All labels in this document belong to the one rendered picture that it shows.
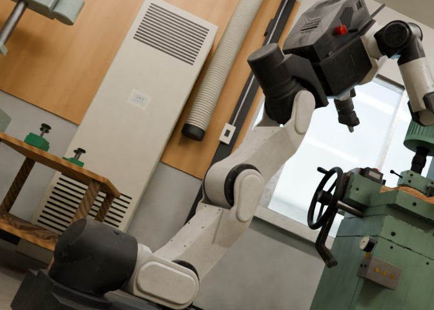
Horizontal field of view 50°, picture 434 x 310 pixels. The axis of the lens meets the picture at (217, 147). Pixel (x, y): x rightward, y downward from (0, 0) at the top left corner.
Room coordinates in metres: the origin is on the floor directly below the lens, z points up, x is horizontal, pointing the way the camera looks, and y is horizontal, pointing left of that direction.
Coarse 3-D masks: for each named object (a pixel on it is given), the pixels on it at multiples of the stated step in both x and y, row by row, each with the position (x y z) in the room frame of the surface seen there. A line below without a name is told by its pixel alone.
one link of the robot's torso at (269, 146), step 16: (304, 96) 1.41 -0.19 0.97; (304, 112) 1.42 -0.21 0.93; (256, 128) 1.51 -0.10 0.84; (272, 128) 1.45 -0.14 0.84; (288, 128) 1.41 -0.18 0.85; (304, 128) 1.43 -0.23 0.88; (256, 144) 1.43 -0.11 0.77; (272, 144) 1.43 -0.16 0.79; (288, 144) 1.43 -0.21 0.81; (224, 160) 1.45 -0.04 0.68; (240, 160) 1.40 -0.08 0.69; (256, 160) 1.41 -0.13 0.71; (272, 160) 1.44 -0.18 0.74; (208, 176) 1.44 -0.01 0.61; (224, 176) 1.37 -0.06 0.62; (272, 176) 1.45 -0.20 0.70; (208, 192) 1.45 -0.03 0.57; (224, 192) 1.37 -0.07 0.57
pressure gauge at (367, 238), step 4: (364, 236) 1.69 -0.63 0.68; (368, 236) 1.65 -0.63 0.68; (372, 236) 1.67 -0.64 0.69; (360, 240) 1.71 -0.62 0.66; (364, 240) 1.68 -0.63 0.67; (368, 240) 1.65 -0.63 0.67; (372, 240) 1.65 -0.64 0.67; (360, 244) 1.70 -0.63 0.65; (364, 244) 1.67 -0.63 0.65; (368, 244) 1.65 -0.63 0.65; (372, 244) 1.65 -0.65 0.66; (360, 248) 1.69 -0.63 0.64; (364, 248) 1.66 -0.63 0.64; (368, 248) 1.66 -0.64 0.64; (372, 248) 1.65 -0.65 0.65; (368, 252) 1.67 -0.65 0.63
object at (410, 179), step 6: (402, 174) 1.95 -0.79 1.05; (408, 174) 1.91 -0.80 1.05; (414, 174) 1.91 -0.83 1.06; (402, 180) 1.93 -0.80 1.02; (408, 180) 1.91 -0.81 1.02; (414, 180) 1.91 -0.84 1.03; (420, 180) 1.91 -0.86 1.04; (426, 180) 1.91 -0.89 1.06; (432, 180) 1.92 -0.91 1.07; (402, 186) 1.95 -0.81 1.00; (408, 186) 1.92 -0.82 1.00; (414, 186) 1.91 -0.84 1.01; (420, 186) 1.91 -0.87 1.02; (426, 186) 1.92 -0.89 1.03; (426, 192) 1.92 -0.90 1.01; (432, 192) 1.92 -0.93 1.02
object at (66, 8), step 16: (16, 0) 2.74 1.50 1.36; (32, 0) 2.64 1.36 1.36; (48, 0) 2.64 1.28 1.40; (64, 0) 2.67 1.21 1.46; (80, 0) 2.70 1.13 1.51; (16, 16) 2.69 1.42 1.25; (48, 16) 2.78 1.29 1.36; (64, 16) 2.68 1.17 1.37; (0, 32) 2.69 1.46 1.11; (0, 48) 2.67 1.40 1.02; (0, 112) 2.74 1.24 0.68; (0, 128) 2.87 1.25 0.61
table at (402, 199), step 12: (348, 192) 1.91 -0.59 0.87; (384, 192) 1.79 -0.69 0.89; (396, 192) 1.70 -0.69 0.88; (360, 204) 1.91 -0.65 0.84; (372, 204) 1.87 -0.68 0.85; (384, 204) 1.76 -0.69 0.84; (396, 204) 1.69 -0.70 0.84; (408, 204) 1.69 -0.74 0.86; (420, 204) 1.69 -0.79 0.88; (432, 204) 1.69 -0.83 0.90; (420, 216) 1.71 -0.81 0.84; (432, 216) 1.69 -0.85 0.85
